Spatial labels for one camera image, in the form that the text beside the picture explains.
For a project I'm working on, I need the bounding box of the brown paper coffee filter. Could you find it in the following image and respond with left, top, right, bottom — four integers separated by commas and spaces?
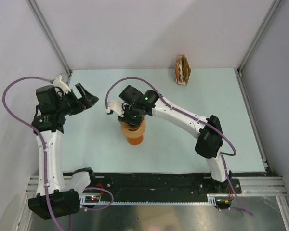
120, 121, 140, 132

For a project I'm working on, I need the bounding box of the aluminium frame post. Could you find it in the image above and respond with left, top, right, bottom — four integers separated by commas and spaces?
236, 0, 284, 76
26, 0, 72, 76

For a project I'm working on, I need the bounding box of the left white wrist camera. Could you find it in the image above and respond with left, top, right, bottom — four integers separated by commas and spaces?
51, 75, 72, 94

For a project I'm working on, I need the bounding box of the aluminium front rail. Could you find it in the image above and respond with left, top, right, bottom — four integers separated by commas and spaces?
25, 175, 288, 196

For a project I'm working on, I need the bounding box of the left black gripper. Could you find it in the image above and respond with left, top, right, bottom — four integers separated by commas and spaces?
55, 83, 98, 116

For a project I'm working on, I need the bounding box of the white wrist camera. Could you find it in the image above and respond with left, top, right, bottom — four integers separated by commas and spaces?
106, 100, 124, 117
51, 75, 72, 94

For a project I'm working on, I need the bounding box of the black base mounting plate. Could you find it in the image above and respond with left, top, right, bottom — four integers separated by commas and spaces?
84, 173, 242, 202

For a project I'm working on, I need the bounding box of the right aluminium frame post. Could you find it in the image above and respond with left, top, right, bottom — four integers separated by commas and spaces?
236, 0, 284, 76

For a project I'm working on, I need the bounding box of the grey slotted cable duct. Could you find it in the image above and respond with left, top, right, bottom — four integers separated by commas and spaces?
80, 195, 232, 210

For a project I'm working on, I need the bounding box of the left aluminium frame post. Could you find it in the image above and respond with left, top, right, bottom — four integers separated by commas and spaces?
26, 0, 72, 76

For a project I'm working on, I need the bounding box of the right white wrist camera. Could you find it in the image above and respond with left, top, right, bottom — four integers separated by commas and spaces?
106, 100, 124, 117

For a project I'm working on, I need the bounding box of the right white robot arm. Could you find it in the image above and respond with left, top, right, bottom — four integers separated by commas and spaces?
118, 85, 230, 193

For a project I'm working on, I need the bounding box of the glass flask with orange liquid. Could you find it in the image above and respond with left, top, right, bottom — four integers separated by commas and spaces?
127, 135, 144, 146

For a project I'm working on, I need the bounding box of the orange coffee filter package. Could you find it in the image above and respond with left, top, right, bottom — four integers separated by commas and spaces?
175, 54, 191, 86

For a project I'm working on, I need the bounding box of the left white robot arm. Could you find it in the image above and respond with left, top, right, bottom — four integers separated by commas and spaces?
28, 83, 99, 220

